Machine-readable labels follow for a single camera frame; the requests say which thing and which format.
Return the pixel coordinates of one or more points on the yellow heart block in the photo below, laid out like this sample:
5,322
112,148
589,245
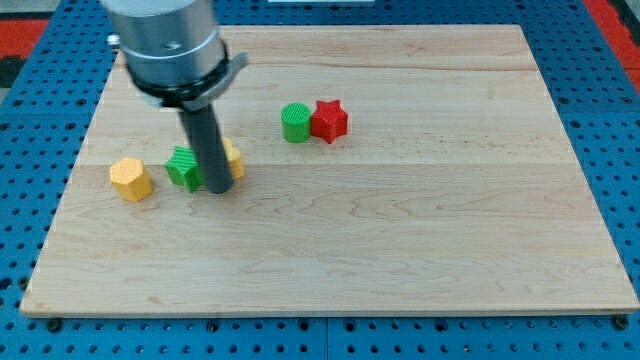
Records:
234,158

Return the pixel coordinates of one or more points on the wooden board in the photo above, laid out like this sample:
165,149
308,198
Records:
455,192

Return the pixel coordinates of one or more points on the green cylinder block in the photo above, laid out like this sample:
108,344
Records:
296,122

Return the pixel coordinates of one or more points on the red star block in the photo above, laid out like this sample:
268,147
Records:
329,120

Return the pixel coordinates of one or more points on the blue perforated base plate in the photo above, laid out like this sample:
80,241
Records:
54,66

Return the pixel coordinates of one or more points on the green star block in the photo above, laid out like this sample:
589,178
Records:
183,169

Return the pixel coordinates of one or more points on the yellow hexagon block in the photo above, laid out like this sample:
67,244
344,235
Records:
130,179

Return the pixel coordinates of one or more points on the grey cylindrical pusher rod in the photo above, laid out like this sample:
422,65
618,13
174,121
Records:
204,137

